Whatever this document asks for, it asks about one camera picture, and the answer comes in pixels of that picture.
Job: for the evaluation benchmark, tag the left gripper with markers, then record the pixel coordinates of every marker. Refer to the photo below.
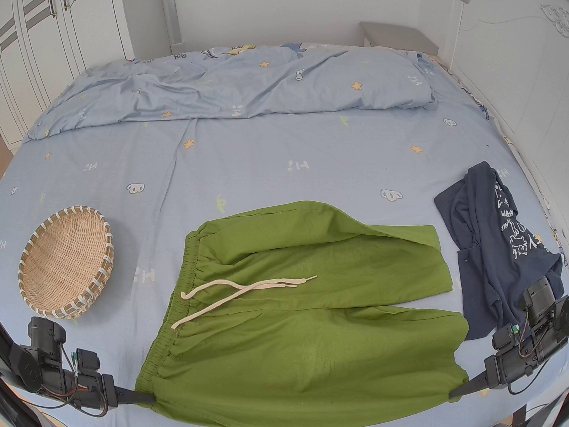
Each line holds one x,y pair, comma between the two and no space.
95,394

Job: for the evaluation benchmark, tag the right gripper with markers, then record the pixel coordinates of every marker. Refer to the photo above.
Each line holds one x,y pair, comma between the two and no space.
504,369

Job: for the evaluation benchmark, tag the green shorts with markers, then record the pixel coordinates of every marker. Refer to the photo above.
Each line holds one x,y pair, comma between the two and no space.
311,327

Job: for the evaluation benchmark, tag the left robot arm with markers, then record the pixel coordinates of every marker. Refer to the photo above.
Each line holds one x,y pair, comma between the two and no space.
26,365

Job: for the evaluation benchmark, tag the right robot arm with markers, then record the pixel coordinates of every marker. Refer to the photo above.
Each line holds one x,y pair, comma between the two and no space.
540,300

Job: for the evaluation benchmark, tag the round woven basket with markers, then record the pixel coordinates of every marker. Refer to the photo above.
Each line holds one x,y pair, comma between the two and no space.
62,260

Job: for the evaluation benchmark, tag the bed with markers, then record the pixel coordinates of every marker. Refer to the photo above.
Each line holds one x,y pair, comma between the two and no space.
289,158

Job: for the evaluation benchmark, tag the dark blue printed T-shirt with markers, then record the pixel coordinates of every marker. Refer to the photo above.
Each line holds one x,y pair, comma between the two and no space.
480,238

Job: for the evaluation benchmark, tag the pale blue quilt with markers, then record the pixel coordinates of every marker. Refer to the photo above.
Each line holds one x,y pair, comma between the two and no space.
222,87

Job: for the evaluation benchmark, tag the grey bedside table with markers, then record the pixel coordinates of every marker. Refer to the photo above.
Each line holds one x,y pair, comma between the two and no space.
395,36

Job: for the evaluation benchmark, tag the white wardrobe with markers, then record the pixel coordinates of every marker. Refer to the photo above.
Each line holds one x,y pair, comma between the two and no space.
44,38

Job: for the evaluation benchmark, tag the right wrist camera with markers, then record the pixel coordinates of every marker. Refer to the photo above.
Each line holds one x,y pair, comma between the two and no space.
504,338

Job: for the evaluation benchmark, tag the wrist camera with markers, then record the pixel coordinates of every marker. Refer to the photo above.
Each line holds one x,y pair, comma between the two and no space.
89,362
504,338

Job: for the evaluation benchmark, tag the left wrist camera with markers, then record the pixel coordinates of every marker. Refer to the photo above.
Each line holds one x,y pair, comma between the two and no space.
89,362

